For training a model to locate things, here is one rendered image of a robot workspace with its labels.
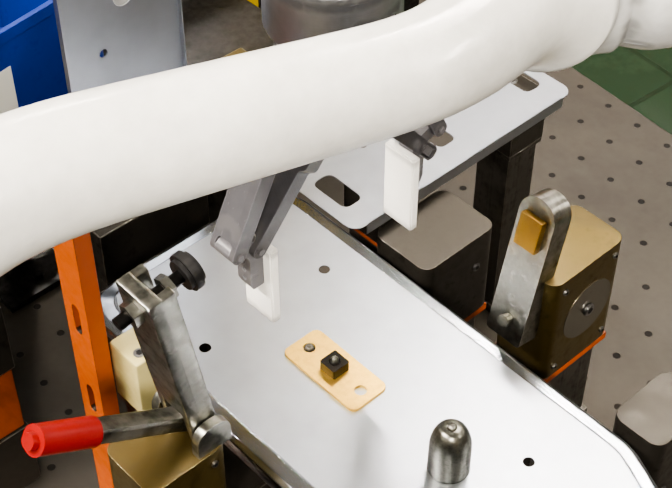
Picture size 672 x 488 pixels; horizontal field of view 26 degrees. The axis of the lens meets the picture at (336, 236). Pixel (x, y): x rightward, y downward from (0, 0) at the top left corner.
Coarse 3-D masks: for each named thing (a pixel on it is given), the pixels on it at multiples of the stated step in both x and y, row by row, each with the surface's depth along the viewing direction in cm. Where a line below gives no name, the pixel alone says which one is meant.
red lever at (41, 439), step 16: (112, 416) 98; (128, 416) 99; (144, 416) 100; (160, 416) 101; (176, 416) 102; (32, 432) 93; (48, 432) 93; (64, 432) 94; (80, 432) 95; (96, 432) 96; (112, 432) 97; (128, 432) 99; (144, 432) 100; (160, 432) 101; (32, 448) 92; (48, 448) 93; (64, 448) 94; (80, 448) 95
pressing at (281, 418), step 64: (320, 256) 125; (192, 320) 119; (256, 320) 119; (320, 320) 119; (384, 320) 119; (448, 320) 120; (256, 384) 115; (448, 384) 115; (512, 384) 115; (256, 448) 110; (320, 448) 110; (384, 448) 110; (512, 448) 110; (576, 448) 110
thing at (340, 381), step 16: (304, 336) 118; (320, 336) 118; (288, 352) 117; (304, 352) 117; (320, 352) 117; (336, 352) 115; (304, 368) 115; (320, 368) 115; (336, 368) 114; (352, 368) 115; (320, 384) 114; (336, 384) 114; (352, 384) 114; (368, 384) 114; (384, 384) 114; (352, 400) 113; (368, 400) 113
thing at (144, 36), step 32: (64, 0) 111; (96, 0) 114; (128, 0) 116; (160, 0) 119; (64, 32) 113; (96, 32) 115; (128, 32) 118; (160, 32) 121; (64, 64) 115; (96, 64) 117; (128, 64) 120; (160, 64) 123
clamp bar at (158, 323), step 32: (192, 256) 94; (128, 288) 93; (160, 288) 94; (192, 288) 94; (128, 320) 93; (160, 320) 93; (160, 352) 95; (192, 352) 97; (160, 384) 101; (192, 384) 99; (192, 416) 101
